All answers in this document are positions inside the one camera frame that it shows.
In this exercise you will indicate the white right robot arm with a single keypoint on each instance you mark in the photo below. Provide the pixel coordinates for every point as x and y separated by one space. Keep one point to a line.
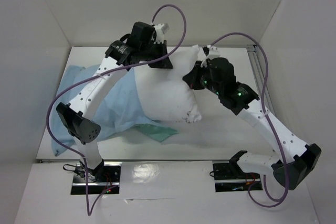
293 159

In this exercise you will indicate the white pillow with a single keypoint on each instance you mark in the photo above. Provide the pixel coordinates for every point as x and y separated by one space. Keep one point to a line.
163 94

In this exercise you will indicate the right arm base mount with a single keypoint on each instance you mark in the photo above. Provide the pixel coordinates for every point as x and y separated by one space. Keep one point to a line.
229 177

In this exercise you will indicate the aluminium rail frame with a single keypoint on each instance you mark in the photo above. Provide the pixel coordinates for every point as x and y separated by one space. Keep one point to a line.
265 106

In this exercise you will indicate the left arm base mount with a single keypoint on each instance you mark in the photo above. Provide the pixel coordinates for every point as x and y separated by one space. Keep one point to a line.
108 180

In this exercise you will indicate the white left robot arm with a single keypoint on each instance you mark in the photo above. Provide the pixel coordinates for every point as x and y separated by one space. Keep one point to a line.
144 43

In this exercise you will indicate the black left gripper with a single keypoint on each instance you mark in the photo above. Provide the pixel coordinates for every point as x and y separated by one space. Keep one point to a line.
163 63

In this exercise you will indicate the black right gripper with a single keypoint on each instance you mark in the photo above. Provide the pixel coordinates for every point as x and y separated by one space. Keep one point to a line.
192 77

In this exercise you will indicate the light blue pillowcase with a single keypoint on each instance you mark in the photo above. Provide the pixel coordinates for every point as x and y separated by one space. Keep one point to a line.
119 111

